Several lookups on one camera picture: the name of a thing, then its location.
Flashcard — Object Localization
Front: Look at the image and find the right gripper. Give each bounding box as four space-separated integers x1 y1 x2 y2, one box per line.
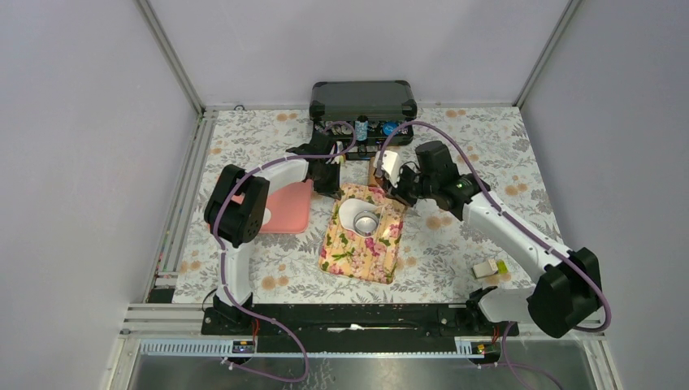
382 163 437 209

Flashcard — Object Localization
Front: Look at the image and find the wooden double-ended rolling pin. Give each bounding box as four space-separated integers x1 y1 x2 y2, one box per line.
367 155 385 188

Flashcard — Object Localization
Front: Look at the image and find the white dough ball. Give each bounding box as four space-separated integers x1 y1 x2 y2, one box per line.
338 198 381 237

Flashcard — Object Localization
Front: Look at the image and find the round metal cutter ring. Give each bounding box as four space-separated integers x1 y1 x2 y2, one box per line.
353 210 380 235

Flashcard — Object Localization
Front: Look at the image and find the floral yellow tray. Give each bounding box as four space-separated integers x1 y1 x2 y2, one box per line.
318 184 406 284

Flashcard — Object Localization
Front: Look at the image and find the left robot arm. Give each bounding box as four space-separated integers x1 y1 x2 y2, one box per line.
204 133 345 334

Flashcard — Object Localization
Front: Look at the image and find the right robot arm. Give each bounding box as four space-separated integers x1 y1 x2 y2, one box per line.
374 141 605 338

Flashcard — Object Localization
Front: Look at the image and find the pink plastic tray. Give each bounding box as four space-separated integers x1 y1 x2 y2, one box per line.
223 178 312 234

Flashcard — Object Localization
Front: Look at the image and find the blue white chip stack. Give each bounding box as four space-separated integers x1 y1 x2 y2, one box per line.
354 115 369 142

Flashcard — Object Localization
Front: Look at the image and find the blue small blind button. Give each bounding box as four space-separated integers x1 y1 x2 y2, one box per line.
382 121 399 136

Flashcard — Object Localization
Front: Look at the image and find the black poker chip case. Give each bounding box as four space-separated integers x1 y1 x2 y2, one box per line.
309 80 418 160

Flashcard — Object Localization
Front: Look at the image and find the white green eraser block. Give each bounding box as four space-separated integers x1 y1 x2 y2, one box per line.
471 259 509 280

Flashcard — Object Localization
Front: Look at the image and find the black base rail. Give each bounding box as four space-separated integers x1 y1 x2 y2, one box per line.
201 302 519 353

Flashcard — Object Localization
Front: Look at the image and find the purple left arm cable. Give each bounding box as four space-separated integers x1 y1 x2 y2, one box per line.
212 120 359 384

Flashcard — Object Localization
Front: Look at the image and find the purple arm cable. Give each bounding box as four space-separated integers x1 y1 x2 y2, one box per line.
212 120 359 384
376 120 613 390

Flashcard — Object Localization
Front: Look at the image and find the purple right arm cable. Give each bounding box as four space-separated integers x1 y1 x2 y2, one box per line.
376 120 613 390

